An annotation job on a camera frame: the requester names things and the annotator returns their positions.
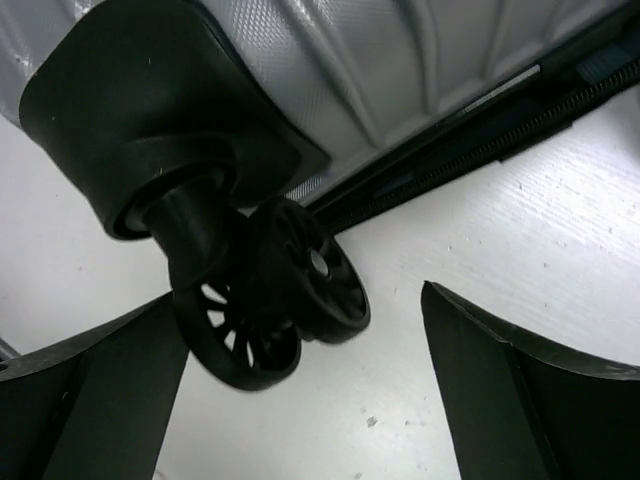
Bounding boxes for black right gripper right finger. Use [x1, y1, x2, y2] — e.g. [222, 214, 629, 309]
[421, 282, 639, 479]

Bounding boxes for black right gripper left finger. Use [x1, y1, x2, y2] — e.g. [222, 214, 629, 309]
[1, 295, 188, 479]

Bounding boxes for grey hard-shell suitcase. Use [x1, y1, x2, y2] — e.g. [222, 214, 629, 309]
[1, 1, 639, 391]

